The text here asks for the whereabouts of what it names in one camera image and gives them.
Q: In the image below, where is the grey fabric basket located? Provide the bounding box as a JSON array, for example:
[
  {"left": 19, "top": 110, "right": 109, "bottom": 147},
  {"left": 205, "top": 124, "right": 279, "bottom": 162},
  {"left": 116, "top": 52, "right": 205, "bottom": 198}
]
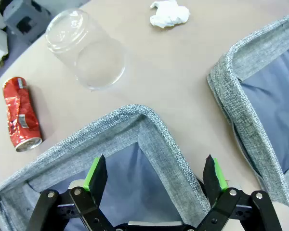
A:
[
  {"left": 0, "top": 104, "right": 211, "bottom": 231},
  {"left": 206, "top": 12, "right": 289, "bottom": 214}
]

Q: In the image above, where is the white tissue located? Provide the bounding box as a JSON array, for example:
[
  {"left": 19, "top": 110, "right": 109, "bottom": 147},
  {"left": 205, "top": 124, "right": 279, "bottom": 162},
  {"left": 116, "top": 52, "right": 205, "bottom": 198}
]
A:
[{"left": 149, "top": 0, "right": 191, "bottom": 29}]

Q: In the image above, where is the crushed red soda can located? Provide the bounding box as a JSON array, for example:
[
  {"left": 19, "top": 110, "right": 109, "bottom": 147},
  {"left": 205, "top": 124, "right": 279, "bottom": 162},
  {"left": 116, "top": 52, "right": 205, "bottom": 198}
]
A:
[{"left": 2, "top": 77, "right": 43, "bottom": 153}]

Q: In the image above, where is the clear plastic cup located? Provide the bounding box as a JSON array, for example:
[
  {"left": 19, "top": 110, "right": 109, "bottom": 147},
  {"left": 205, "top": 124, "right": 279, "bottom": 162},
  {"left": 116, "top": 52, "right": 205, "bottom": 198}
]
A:
[{"left": 45, "top": 8, "right": 126, "bottom": 90}]

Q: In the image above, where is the grey plastic stool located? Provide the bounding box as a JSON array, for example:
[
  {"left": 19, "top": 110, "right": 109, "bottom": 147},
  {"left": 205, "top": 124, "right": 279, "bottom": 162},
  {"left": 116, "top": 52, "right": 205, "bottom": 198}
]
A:
[{"left": 2, "top": 0, "right": 51, "bottom": 45}]

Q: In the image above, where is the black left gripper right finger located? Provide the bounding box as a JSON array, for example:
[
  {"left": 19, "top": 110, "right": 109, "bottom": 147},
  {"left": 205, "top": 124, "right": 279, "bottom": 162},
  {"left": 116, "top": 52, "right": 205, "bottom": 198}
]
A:
[{"left": 195, "top": 154, "right": 282, "bottom": 231}]

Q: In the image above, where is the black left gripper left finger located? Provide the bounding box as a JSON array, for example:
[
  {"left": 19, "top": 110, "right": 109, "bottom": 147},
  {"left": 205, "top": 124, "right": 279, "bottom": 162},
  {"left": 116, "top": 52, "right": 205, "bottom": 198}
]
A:
[{"left": 26, "top": 154, "right": 116, "bottom": 231}]

